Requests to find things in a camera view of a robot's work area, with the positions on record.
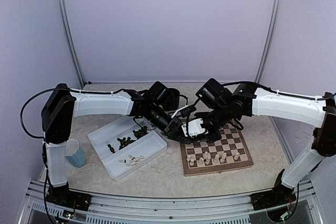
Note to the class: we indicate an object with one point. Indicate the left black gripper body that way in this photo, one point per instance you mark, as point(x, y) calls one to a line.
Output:
point(159, 122)

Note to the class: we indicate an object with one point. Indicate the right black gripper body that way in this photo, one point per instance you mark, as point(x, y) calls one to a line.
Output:
point(220, 116)

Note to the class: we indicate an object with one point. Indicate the wooden chess board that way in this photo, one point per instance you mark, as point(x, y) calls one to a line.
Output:
point(227, 154)

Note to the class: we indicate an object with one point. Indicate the white chess piece tall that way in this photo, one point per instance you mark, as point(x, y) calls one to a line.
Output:
point(216, 159)

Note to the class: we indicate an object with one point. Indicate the white plastic tray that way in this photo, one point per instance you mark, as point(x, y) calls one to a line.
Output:
point(104, 141)

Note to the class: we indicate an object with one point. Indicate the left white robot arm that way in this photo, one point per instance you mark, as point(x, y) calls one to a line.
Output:
point(64, 104)

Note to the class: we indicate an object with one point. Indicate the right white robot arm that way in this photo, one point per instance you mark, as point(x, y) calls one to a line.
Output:
point(253, 99)

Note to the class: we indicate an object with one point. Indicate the dark chess pieces pile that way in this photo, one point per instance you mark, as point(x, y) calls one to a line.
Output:
point(125, 141)

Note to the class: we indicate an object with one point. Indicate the white chess pieces pile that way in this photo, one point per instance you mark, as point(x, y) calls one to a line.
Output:
point(132, 160)

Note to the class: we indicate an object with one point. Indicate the dark green cup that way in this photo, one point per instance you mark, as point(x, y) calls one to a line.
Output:
point(174, 100)

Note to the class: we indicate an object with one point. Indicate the light blue pitcher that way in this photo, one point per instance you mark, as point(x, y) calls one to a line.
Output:
point(74, 154)

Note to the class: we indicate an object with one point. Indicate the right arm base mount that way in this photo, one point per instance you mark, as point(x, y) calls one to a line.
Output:
point(268, 199)

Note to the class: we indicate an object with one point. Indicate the aluminium front rail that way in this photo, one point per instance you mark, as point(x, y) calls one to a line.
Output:
point(105, 208)

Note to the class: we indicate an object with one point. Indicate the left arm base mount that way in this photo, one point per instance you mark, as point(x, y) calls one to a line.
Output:
point(70, 199)

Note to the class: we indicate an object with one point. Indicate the left aluminium frame post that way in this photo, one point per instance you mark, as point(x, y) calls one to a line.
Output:
point(70, 42)

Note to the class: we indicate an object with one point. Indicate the aluminium frame post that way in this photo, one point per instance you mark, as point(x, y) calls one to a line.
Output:
point(268, 41)
point(70, 42)

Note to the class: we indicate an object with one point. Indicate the right aluminium frame post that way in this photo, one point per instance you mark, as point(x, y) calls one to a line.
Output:
point(268, 41)

